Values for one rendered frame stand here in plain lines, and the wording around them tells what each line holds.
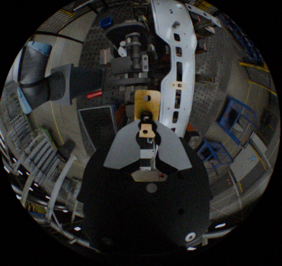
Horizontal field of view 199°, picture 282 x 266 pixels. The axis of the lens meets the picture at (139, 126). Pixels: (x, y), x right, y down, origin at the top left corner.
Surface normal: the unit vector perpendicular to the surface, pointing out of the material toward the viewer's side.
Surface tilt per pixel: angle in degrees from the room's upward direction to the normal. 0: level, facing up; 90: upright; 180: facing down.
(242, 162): 90
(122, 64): 0
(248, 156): 90
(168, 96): 0
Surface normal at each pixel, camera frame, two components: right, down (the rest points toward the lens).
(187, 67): -0.04, 0.53
